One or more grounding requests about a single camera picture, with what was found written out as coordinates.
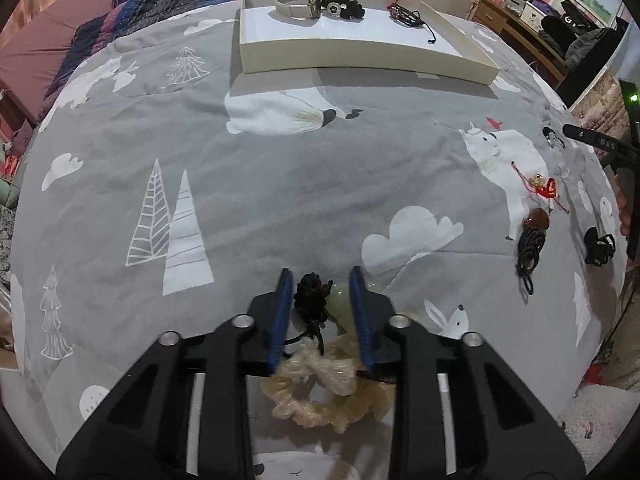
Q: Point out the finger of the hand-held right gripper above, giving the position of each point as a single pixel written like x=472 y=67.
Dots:
x=590 y=137

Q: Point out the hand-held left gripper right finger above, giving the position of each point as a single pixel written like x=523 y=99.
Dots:
x=362 y=320

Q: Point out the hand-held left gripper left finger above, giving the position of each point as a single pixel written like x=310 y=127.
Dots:
x=280 y=320

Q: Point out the cream organza labelled scrunchie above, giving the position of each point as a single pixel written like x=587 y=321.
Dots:
x=327 y=370

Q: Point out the cream satin scrunchie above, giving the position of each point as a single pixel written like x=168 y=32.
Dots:
x=305 y=412

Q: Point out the shallow cream cardboard tray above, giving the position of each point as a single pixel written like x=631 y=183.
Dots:
x=350 y=45

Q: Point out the black scrunchie band watch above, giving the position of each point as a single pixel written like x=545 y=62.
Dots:
x=345 y=9

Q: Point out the person's right hand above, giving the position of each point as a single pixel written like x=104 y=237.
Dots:
x=623 y=207

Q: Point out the floral fabric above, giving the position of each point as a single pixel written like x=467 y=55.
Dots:
x=600 y=105

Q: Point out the black bag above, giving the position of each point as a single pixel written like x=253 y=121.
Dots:
x=575 y=30

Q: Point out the wooden desk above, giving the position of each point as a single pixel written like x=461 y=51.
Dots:
x=520 y=35

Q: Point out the white fluffy rug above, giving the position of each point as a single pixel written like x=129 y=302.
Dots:
x=600 y=420

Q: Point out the striped purple blue quilt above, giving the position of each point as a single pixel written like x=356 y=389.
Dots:
x=150 y=5

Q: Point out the pink mattress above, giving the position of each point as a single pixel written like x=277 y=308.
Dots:
x=45 y=45

